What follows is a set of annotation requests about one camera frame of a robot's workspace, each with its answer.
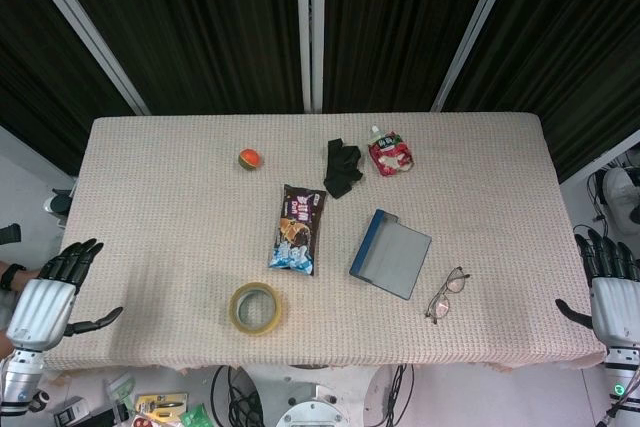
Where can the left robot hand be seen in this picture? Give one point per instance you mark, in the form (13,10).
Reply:
(42,309)

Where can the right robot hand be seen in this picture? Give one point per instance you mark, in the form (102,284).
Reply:
(617,309)

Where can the thin-framed eyeglasses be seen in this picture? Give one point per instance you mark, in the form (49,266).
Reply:
(456,285)

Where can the blue glasses case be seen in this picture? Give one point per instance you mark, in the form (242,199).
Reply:
(395,257)

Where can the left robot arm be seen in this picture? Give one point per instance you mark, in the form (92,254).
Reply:
(20,379)

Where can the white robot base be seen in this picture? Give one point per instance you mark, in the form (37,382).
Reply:
(312,409)

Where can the wrist with black watch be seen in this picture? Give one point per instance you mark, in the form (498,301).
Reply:
(10,277)

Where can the black small box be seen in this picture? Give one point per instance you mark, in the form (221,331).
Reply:
(72,412)

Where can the grey round floor device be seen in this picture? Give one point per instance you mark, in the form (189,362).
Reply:
(57,203)

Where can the white shoe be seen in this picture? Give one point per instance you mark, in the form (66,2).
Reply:
(620,189)

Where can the yellow packet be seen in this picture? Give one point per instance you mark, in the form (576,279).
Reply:
(162,404)

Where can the beige woven tablecloth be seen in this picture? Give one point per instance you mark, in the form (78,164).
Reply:
(175,227)

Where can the green packet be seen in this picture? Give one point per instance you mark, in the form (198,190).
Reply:
(196,417)

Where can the yellow tape roll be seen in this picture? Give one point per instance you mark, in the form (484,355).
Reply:
(256,327)

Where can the black pleated curtain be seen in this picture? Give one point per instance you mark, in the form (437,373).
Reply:
(30,72)
(400,22)
(200,22)
(575,47)

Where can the orange and green ball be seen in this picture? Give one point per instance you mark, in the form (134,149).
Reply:
(250,158)

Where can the brown and blue snack bag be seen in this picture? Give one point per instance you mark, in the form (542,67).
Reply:
(296,227)

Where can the red drink pouch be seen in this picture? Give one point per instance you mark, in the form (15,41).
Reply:
(390,157)

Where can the black crumpled cloth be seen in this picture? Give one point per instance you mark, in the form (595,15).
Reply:
(342,167)

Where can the white frame post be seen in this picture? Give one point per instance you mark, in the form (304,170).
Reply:
(475,32)
(85,27)
(310,22)

